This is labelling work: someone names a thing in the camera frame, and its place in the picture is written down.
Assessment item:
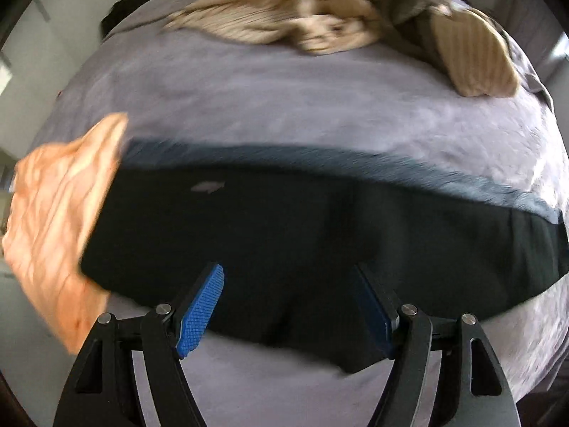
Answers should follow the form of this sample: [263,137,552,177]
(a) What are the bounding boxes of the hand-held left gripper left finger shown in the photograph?
[53,263,225,427]

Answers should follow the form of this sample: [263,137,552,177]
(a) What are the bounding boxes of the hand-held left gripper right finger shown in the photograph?
[353,263,521,427]

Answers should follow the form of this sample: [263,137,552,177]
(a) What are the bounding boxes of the black pants with patterned waistband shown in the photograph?
[80,138,569,376]

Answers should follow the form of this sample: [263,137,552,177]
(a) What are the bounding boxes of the orange cloth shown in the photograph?
[0,112,129,357]

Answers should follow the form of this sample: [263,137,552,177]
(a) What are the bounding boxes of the grey embossed plush blanket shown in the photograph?
[27,0,569,427]

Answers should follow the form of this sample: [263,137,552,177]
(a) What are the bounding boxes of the grey-brown cloth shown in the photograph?
[376,0,454,60]

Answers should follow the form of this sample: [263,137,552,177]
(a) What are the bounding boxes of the dark cloth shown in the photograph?
[100,0,152,38]

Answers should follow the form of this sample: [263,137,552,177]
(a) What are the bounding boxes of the beige striped cloth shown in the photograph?
[164,0,521,99]

